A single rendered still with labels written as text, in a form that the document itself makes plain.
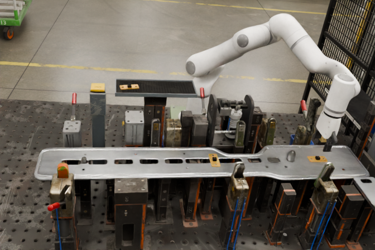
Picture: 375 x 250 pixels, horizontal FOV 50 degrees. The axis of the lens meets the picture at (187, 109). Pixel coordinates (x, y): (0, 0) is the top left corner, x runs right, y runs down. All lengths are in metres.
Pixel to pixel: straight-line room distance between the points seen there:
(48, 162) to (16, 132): 0.75
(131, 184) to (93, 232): 0.37
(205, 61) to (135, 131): 0.55
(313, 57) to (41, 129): 1.51
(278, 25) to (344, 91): 0.38
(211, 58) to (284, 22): 0.45
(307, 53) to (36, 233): 1.32
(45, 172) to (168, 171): 0.47
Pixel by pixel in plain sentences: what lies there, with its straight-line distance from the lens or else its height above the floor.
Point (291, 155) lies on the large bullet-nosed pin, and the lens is 1.78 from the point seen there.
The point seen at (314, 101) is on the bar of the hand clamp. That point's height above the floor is 1.21.
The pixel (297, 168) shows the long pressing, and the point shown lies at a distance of 1.77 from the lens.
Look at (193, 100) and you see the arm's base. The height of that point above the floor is 0.96.
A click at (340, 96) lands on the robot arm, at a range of 1.66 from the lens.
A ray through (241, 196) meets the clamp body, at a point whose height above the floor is 1.00.
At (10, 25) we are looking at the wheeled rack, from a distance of 5.32.
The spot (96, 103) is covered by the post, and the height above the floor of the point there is 1.09.
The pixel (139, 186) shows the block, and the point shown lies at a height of 1.03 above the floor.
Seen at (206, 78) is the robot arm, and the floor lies 1.07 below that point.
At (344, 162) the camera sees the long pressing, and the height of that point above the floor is 1.00.
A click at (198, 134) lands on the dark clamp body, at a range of 1.80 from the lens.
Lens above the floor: 2.04
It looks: 31 degrees down
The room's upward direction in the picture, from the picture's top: 7 degrees clockwise
